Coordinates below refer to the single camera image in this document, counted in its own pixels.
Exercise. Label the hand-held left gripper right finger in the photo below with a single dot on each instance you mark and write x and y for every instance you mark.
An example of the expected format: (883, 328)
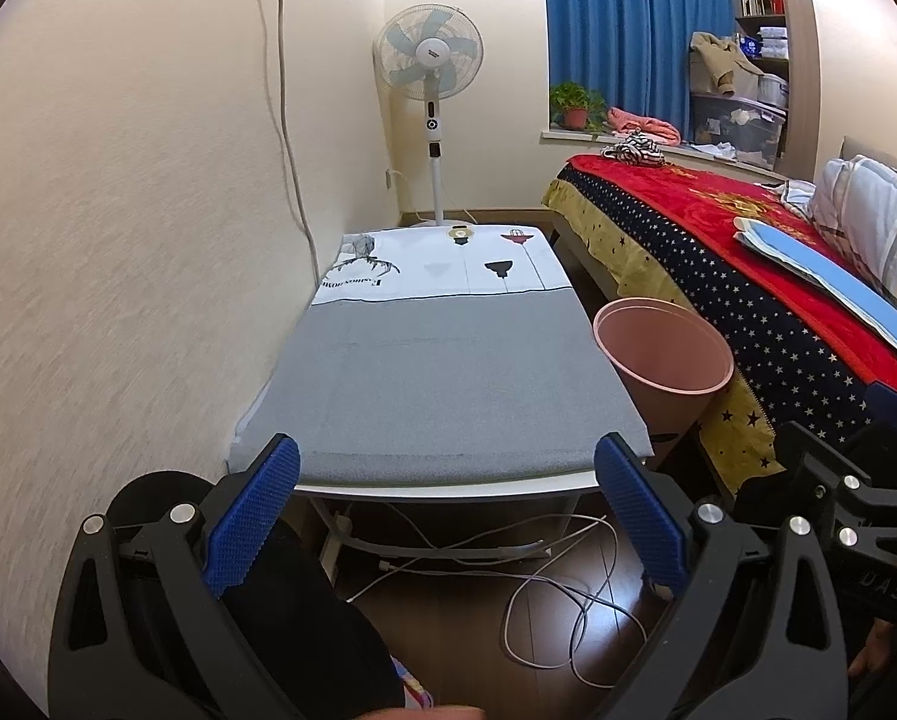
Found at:
(639, 517)

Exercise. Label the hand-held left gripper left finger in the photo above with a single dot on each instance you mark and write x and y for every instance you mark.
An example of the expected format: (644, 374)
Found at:
(257, 517)

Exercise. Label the pink waste bin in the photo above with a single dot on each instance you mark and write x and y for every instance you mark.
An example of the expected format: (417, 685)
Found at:
(666, 360)

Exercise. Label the person's right hand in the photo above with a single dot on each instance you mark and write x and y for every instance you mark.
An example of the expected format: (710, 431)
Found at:
(877, 645)

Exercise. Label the person's black pants leg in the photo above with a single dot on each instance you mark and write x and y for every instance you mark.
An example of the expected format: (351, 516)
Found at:
(306, 615)

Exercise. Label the blue and white folded mat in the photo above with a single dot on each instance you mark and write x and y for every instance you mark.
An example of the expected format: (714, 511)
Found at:
(831, 270)

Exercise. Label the white low table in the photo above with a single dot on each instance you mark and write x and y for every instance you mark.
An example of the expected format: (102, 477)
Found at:
(433, 490)

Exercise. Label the white striped pillow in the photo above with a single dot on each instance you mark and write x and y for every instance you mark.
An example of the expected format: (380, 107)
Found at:
(876, 217)

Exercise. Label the colourful patterned cloth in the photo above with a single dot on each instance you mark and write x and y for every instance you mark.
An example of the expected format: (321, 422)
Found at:
(407, 682)

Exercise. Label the bed with red blanket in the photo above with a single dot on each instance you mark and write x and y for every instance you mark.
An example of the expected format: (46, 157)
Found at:
(718, 240)

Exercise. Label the grey bed headboard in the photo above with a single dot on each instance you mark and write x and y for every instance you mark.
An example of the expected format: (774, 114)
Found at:
(879, 150)

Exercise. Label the white cloths on windowsill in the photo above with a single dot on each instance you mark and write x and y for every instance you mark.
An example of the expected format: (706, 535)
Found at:
(718, 150)

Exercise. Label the white printed cloth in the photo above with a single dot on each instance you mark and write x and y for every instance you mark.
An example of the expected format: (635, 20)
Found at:
(448, 262)

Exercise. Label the clear plastic storage box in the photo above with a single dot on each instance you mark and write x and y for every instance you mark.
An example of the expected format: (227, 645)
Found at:
(737, 124)

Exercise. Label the white lidded pot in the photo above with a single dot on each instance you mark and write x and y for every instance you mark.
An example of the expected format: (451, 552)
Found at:
(772, 90)

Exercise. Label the built-in bookshelf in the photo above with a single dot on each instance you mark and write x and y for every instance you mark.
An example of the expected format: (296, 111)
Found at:
(801, 52)

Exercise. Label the black white striped cloth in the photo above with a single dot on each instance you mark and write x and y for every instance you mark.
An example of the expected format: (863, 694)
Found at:
(636, 150)

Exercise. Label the pink folded cloth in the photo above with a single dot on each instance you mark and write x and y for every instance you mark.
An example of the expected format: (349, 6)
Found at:
(643, 124)

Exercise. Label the stack of white boxes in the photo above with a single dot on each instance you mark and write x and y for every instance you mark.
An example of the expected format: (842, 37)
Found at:
(774, 41)

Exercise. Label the blue tissue pack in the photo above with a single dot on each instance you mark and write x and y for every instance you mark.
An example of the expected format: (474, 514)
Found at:
(750, 46)

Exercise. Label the beige coat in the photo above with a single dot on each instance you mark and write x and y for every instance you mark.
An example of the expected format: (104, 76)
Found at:
(722, 60)

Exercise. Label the potted green plant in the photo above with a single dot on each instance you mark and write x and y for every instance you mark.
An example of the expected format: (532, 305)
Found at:
(576, 105)

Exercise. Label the row of books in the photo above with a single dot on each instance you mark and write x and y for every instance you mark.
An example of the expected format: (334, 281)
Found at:
(756, 0)

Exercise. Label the blue curtain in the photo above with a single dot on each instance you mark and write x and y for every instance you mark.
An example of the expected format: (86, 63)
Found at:
(628, 30)

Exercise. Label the white standing fan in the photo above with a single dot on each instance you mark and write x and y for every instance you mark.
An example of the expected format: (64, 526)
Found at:
(428, 52)

